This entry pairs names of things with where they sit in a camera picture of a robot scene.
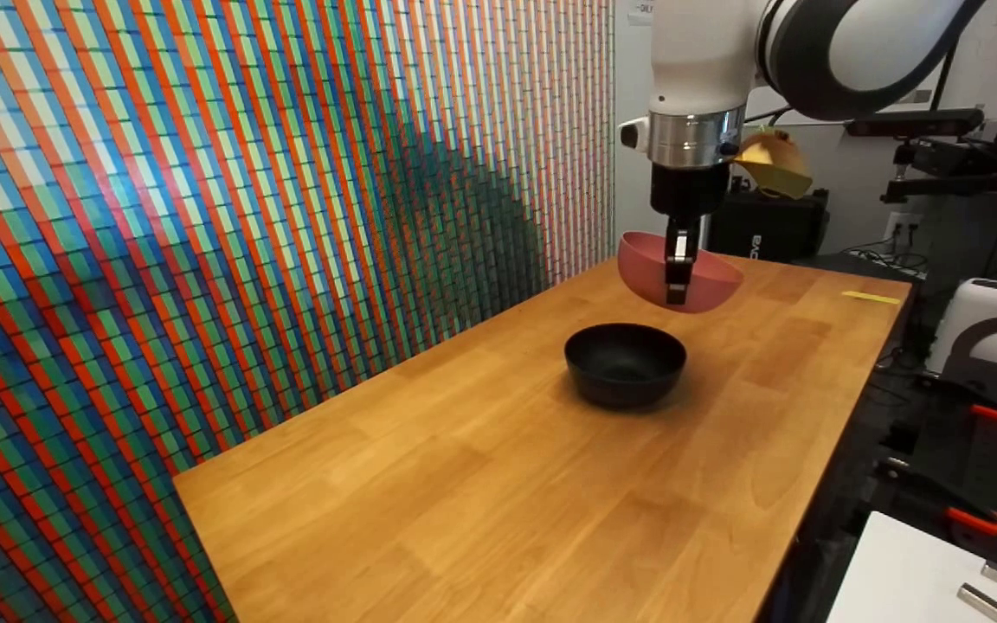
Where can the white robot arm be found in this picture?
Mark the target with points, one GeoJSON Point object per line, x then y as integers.
{"type": "Point", "coordinates": [821, 57]}

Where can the orange-handled clamp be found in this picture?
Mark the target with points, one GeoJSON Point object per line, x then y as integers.
{"type": "Point", "coordinates": [958, 507]}
{"type": "Point", "coordinates": [961, 397]}

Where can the orange-handled clamp upper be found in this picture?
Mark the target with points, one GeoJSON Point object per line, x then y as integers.
{"type": "Point", "coordinates": [961, 397]}

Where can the pink bowl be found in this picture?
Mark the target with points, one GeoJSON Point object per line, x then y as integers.
{"type": "Point", "coordinates": [642, 269]}

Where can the yellow tape strip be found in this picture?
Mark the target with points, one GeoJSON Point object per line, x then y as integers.
{"type": "Point", "coordinates": [875, 300]}

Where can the black bowl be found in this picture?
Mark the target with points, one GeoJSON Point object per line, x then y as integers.
{"type": "Point", "coordinates": [623, 366]}

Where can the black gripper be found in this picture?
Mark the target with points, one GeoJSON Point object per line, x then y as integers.
{"type": "Point", "coordinates": [682, 199]}

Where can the white board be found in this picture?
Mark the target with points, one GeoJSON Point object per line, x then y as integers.
{"type": "Point", "coordinates": [910, 576]}

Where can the orange-handled clamp lower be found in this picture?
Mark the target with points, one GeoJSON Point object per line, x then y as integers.
{"type": "Point", "coordinates": [958, 507]}

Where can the black shelf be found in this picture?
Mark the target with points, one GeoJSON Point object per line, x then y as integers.
{"type": "Point", "coordinates": [920, 122]}

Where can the black hard case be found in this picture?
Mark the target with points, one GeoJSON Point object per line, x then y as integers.
{"type": "Point", "coordinates": [769, 227]}

